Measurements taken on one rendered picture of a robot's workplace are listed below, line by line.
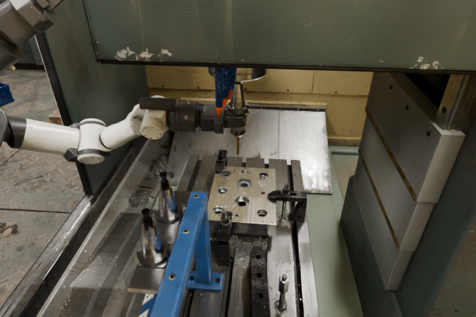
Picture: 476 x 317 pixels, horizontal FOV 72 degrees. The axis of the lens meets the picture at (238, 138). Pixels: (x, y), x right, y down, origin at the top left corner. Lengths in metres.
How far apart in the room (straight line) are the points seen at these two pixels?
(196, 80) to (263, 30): 1.51
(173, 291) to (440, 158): 0.58
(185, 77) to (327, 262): 1.27
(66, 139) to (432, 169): 0.97
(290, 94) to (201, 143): 0.61
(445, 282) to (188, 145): 1.41
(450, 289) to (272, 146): 1.21
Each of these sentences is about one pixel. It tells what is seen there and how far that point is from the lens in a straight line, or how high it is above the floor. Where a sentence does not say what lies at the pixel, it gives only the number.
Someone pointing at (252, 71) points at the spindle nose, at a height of 1.47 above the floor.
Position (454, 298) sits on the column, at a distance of 0.93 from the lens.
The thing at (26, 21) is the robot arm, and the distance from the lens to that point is 0.56.
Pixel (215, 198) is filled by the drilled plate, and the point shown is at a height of 0.99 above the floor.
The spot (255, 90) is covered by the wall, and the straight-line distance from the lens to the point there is 1.98.
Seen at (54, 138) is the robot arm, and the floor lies 1.25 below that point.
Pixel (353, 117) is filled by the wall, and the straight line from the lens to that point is 2.12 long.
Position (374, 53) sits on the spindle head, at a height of 1.60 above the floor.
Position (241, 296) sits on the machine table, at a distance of 1.00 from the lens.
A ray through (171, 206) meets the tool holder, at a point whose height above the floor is 1.25.
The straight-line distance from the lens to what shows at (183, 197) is 0.80.
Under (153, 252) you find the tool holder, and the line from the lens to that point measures 0.66.
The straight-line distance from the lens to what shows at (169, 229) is 0.73.
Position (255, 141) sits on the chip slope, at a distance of 1.88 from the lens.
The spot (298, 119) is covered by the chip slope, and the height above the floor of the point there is 0.82.
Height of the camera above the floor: 1.74
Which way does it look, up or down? 31 degrees down
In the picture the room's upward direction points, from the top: straight up
